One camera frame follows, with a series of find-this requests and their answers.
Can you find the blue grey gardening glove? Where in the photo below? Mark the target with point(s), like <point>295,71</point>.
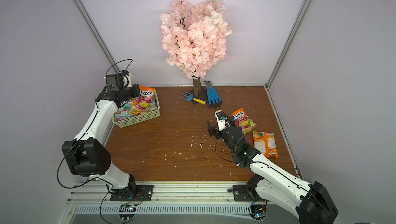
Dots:
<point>214,100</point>

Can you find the left circuit board with cables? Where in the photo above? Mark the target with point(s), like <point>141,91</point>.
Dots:
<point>126,211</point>

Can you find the aluminium front rail base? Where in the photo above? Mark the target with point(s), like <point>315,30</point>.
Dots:
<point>199,198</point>

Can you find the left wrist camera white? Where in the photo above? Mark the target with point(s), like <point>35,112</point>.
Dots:
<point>126,78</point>

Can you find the right circuit board with cables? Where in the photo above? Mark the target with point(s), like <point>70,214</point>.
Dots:
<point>258,211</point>

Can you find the aluminium corner frame post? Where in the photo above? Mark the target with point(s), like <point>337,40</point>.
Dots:
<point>290,39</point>
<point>83,11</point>

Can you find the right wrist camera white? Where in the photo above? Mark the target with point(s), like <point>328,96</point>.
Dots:
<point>220,119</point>

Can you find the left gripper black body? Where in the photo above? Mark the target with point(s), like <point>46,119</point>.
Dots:
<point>128,93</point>

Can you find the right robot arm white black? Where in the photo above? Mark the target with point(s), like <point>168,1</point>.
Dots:
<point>310,203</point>

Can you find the orange fruits candy bag face-down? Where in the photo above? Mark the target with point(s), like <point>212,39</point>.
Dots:
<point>265,143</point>

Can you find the teal garden fork yellow handle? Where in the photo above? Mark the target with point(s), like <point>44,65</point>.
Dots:
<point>189,97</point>

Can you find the aluminium corner frame post left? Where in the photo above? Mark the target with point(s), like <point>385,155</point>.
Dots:
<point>83,11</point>

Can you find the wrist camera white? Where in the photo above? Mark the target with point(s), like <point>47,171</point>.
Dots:
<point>126,78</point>
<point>220,119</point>

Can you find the aluminium corner frame post right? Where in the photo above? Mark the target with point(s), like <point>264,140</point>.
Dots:
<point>290,39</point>

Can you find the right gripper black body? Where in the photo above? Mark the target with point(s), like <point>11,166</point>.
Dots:
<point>217,130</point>

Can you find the circuit board with cables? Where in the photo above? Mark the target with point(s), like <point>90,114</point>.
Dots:
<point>126,211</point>
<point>258,211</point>

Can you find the light green plastic basket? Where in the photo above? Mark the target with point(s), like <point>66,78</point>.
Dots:
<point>139,118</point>

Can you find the orange Fox's fruits candy bag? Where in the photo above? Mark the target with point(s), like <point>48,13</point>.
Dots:
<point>243,121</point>

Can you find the artificial pink blossom tree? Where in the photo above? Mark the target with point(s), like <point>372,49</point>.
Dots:
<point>195,36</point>

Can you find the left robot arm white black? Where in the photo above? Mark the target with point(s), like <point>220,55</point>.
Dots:
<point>86,154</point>

